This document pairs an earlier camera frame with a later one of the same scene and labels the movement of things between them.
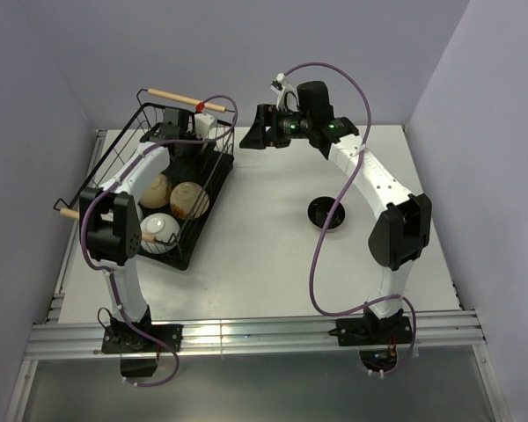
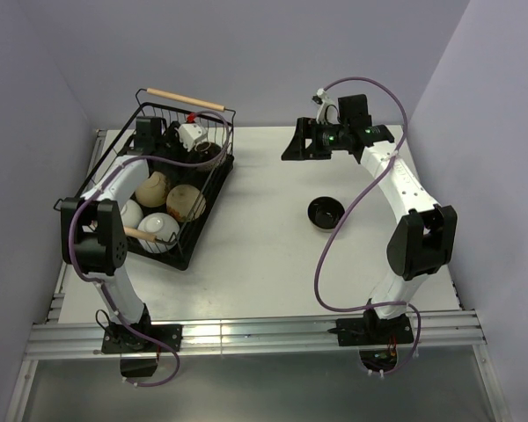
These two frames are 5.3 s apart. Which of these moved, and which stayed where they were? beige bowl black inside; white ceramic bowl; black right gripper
Moved: black right gripper
Stayed: white ceramic bowl; beige bowl black inside
